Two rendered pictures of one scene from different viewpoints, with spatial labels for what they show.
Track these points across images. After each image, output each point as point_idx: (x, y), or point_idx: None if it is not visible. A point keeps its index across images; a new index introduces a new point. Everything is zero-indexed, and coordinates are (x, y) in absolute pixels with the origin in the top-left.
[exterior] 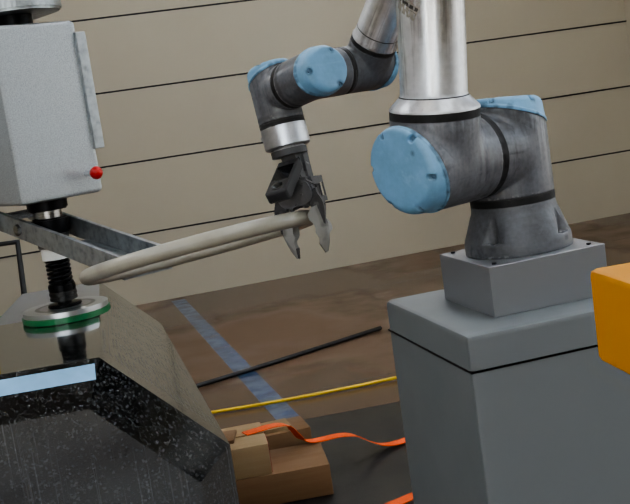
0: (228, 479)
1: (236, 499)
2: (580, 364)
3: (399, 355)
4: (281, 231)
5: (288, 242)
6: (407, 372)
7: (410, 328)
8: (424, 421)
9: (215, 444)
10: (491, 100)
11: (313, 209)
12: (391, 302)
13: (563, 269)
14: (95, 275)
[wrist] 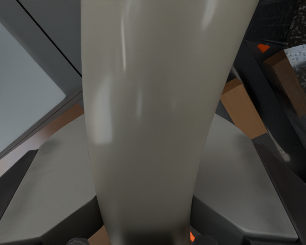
0: (275, 37)
1: (265, 42)
2: None
3: (80, 55)
4: (265, 150)
5: (223, 119)
6: (74, 37)
7: (8, 5)
8: (72, 8)
9: (298, 36)
10: None
11: (35, 218)
12: (52, 81)
13: None
14: None
